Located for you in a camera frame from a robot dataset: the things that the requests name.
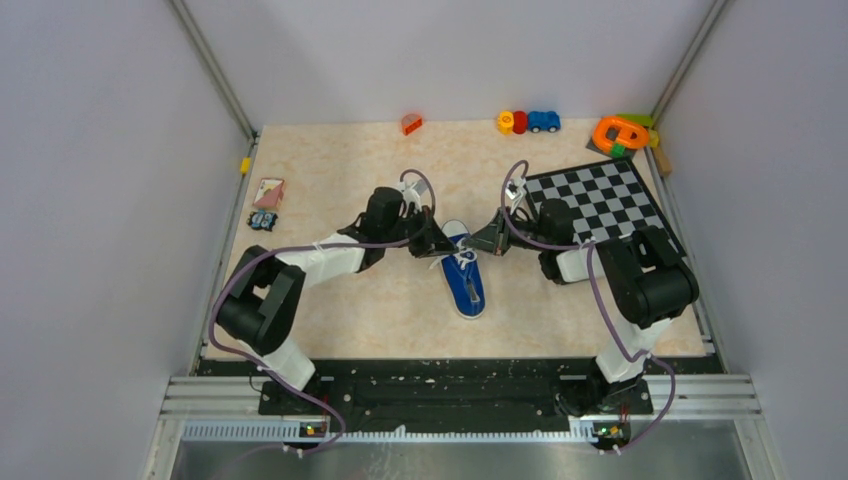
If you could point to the wooden block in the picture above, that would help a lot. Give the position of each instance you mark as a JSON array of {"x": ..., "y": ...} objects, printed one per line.
[{"x": 663, "y": 163}]

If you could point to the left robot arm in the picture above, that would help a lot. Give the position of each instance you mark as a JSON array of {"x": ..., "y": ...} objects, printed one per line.
[{"x": 258, "y": 304}]

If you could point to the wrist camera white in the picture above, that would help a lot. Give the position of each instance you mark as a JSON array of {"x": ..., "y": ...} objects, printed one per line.
[
  {"x": 412, "y": 193},
  {"x": 515, "y": 193}
]

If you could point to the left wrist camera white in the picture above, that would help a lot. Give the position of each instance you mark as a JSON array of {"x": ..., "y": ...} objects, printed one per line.
[{"x": 412, "y": 193}]

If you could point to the yellow clip on frame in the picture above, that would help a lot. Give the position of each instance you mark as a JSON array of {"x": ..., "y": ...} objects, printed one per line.
[{"x": 245, "y": 166}]

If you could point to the orange plastic ring toy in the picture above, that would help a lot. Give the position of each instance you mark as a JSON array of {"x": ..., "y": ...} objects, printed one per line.
[{"x": 616, "y": 135}]

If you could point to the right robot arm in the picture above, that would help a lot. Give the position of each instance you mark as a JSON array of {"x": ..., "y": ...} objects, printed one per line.
[{"x": 640, "y": 282}]

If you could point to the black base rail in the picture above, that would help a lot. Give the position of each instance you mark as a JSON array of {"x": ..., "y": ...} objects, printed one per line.
[{"x": 431, "y": 396}]

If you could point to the white cable duct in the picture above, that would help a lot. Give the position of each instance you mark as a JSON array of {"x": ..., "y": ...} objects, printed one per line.
[{"x": 292, "y": 431}]

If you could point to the small blue toy robot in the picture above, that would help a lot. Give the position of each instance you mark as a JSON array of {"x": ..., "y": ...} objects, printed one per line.
[{"x": 262, "y": 220}]

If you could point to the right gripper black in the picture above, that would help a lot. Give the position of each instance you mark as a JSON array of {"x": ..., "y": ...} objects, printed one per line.
[{"x": 495, "y": 238}]

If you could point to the red toy block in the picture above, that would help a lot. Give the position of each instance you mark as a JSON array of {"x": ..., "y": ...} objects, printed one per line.
[{"x": 520, "y": 122}]

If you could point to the white shoelace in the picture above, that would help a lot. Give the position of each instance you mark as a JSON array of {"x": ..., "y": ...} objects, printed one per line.
[{"x": 463, "y": 259}]

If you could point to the blue canvas sneaker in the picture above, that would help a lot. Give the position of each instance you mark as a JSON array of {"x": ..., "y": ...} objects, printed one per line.
[{"x": 467, "y": 291}]

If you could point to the black white chessboard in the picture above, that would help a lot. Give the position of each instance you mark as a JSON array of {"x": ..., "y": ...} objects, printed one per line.
[{"x": 608, "y": 199}]

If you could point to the green toy block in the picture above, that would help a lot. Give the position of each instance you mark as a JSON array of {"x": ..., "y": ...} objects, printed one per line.
[{"x": 644, "y": 120}]

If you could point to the orange lego brick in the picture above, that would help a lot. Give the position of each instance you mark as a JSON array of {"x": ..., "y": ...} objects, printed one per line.
[{"x": 410, "y": 123}]

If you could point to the yellow toy block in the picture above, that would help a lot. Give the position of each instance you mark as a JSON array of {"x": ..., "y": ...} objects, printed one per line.
[{"x": 505, "y": 122}]

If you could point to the blue toy car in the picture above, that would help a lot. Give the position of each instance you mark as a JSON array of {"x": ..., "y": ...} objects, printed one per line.
[{"x": 538, "y": 121}]

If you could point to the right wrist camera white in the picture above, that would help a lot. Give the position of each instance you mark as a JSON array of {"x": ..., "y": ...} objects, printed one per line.
[{"x": 515, "y": 193}]

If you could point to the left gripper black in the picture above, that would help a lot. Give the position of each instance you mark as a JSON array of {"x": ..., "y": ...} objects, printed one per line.
[{"x": 439, "y": 243}]

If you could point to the pink triangle puzzle card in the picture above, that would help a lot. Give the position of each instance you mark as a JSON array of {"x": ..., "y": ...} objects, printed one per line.
[{"x": 270, "y": 193}]

